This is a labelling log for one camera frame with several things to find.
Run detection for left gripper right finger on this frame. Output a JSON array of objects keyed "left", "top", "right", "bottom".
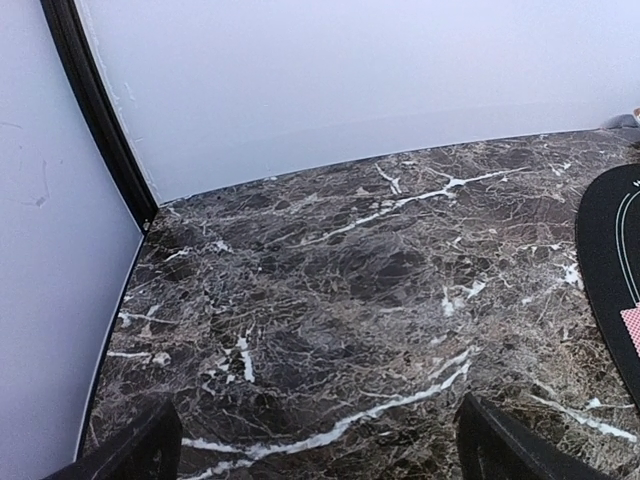
[{"left": 455, "top": 393, "right": 608, "bottom": 480}]

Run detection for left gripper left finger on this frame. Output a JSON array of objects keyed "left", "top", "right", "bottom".
[{"left": 45, "top": 399, "right": 182, "bottom": 480}]

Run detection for single red-backed playing card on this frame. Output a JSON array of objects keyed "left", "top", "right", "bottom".
[{"left": 620, "top": 303, "right": 640, "bottom": 357}]

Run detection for round black poker mat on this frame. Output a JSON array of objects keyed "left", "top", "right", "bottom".
[{"left": 575, "top": 164, "right": 639, "bottom": 402}]

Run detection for patterned ceramic plate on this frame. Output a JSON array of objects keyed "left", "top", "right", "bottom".
[{"left": 602, "top": 107, "right": 640, "bottom": 129}]

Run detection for left black frame post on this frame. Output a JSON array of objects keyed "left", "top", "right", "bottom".
[{"left": 41, "top": 0, "right": 158, "bottom": 231}]

